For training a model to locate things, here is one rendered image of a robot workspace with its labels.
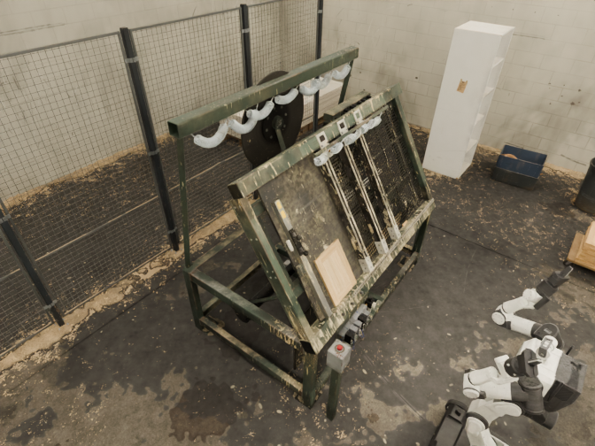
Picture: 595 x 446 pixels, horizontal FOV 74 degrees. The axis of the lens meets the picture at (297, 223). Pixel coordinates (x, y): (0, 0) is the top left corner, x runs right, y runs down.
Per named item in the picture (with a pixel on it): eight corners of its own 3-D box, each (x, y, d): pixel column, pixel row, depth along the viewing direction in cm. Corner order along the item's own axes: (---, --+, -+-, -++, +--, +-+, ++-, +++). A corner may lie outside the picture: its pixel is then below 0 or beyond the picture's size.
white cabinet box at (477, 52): (457, 180, 609) (501, 35, 482) (421, 167, 636) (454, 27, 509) (470, 164, 647) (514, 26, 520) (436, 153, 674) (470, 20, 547)
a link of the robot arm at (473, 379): (484, 360, 204) (457, 369, 218) (483, 379, 197) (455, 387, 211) (500, 371, 205) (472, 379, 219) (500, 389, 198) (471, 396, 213)
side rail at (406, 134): (419, 201, 414) (429, 200, 406) (384, 100, 381) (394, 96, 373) (422, 197, 419) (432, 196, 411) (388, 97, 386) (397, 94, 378)
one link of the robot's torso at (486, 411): (486, 414, 272) (536, 396, 238) (477, 435, 261) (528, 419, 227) (467, 398, 276) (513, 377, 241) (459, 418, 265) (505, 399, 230)
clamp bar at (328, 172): (362, 273, 326) (387, 273, 309) (305, 139, 290) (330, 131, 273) (367, 266, 332) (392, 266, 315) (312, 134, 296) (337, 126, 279)
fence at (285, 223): (324, 317, 291) (328, 318, 288) (270, 203, 262) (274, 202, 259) (328, 312, 294) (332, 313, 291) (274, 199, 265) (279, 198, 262)
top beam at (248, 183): (234, 200, 242) (243, 198, 234) (226, 185, 239) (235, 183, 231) (393, 96, 382) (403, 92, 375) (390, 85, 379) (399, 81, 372)
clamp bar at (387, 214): (390, 241, 358) (414, 239, 341) (342, 116, 323) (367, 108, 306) (395, 234, 365) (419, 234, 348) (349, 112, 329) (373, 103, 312)
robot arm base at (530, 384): (521, 399, 211) (545, 403, 204) (517, 412, 200) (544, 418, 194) (517, 372, 209) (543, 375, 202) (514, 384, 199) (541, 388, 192)
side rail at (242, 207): (298, 339, 279) (310, 342, 271) (227, 201, 246) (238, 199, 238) (304, 334, 283) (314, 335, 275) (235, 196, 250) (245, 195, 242)
